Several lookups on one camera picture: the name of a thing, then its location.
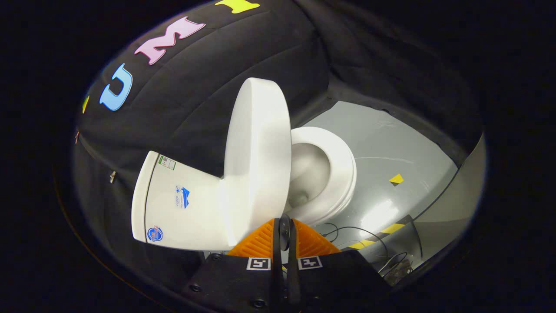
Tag white toilet seat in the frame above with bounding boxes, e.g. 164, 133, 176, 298
289, 127, 357, 223

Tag black backdrop cloth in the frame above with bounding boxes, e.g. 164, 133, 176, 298
72, 0, 478, 300

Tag yellow black hazard tape strip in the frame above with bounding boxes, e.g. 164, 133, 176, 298
347, 214, 413, 251

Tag tangled black cable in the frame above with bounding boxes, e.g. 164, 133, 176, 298
377, 251, 414, 286

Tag thin black cable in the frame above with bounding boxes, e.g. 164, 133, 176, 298
321, 222, 389, 261

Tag white toilet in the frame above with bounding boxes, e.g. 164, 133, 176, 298
131, 130, 357, 252

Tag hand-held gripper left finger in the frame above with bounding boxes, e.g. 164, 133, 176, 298
184, 215, 286, 313

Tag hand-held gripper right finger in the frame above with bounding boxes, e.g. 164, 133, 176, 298
285, 216, 392, 313

